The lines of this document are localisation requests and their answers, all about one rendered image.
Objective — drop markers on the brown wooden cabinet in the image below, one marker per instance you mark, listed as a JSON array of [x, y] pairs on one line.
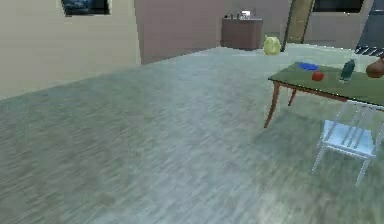
[[241, 33]]

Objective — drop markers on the small silver box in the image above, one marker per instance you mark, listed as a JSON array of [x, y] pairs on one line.
[[246, 14]]

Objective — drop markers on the blue plate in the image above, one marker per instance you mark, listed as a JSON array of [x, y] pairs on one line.
[[308, 66]]

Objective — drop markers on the red apple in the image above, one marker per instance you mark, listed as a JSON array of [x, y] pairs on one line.
[[317, 76]]

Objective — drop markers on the olive room door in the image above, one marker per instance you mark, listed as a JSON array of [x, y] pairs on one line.
[[299, 20]]

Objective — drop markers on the green top wooden table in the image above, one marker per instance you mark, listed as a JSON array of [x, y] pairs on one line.
[[333, 83]]

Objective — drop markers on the white slatted chair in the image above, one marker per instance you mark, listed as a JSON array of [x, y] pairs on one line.
[[350, 136]]

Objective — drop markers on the dark green bottle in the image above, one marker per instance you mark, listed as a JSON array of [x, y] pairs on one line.
[[347, 70]]

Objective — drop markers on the dark window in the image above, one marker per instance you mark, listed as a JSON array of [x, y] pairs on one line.
[[338, 5]]

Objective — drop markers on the brown round pot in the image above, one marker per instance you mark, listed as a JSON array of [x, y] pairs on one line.
[[376, 69]]

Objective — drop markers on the dark grey slatted furniture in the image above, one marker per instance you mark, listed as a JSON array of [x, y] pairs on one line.
[[371, 33]]

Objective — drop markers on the dark framed wall picture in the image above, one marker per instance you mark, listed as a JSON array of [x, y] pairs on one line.
[[86, 6]]

